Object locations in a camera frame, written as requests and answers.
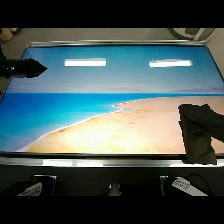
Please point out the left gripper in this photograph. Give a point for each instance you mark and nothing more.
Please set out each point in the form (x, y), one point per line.
(33, 68)

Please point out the silver frame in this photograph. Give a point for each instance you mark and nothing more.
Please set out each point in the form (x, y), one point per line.
(100, 162)

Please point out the olive garment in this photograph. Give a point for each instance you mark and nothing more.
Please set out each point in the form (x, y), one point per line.
(200, 150)

